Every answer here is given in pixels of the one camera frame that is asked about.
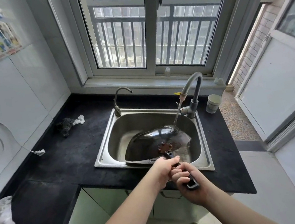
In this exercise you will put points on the white sliding door frame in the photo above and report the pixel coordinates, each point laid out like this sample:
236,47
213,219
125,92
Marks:
274,95

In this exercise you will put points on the dark steel wool scrubber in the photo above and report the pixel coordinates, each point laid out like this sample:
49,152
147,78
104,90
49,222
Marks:
64,126

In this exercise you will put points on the stainless steel sink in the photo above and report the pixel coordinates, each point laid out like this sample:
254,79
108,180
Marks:
118,135

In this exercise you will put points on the yellow faucet clip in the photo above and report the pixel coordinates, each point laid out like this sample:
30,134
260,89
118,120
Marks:
177,93

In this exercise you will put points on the large steel faucet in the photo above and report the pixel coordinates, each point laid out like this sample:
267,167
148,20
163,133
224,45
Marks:
192,81

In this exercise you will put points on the crumpled white cloth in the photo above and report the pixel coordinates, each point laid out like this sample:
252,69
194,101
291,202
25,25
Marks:
79,120

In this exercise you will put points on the green sink cabinet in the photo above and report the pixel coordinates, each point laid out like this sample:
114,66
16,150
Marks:
107,198

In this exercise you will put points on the white paper cup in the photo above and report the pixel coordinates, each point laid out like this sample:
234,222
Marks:
213,105

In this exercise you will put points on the row of metal window bars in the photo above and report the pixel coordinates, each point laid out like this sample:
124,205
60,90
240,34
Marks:
133,37

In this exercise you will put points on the person's left forearm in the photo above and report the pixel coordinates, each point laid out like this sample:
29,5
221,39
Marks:
123,221

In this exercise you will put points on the small clear bottle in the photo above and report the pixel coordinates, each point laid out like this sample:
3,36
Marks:
167,72

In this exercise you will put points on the white window frame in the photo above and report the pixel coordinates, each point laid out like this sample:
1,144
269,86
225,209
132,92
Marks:
146,30

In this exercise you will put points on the person's right forearm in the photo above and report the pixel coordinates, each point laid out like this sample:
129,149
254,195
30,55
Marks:
237,212

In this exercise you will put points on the person's right hand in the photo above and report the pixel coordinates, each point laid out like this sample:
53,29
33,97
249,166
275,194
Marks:
200,194

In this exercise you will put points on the person's left hand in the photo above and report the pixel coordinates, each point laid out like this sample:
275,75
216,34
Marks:
161,172

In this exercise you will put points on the thin dark gooseneck faucet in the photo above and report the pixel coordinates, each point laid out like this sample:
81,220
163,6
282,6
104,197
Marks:
116,106

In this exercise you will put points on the black wok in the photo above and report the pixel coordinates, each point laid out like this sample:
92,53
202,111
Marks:
146,145

